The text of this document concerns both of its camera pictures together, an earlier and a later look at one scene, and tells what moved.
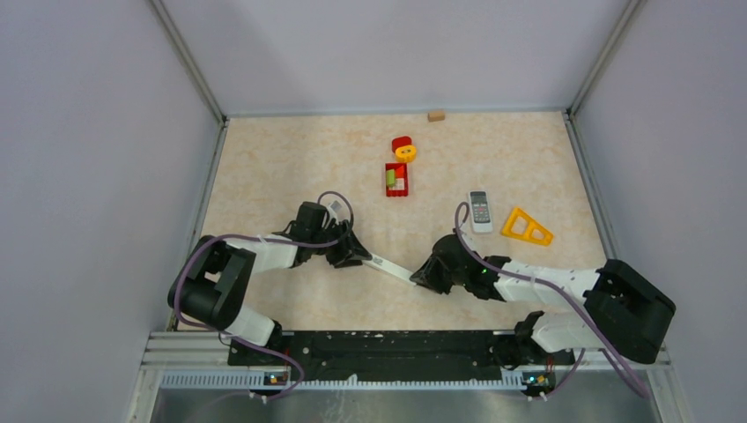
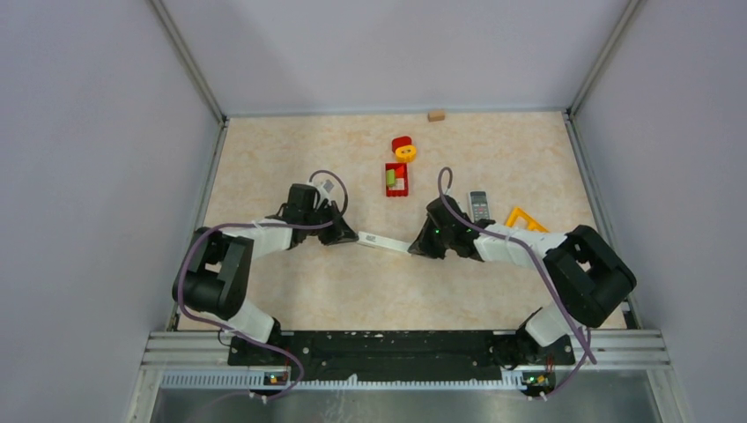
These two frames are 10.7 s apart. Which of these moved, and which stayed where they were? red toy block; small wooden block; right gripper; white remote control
Moved: right gripper
Stayed: white remote control; small wooden block; red toy block
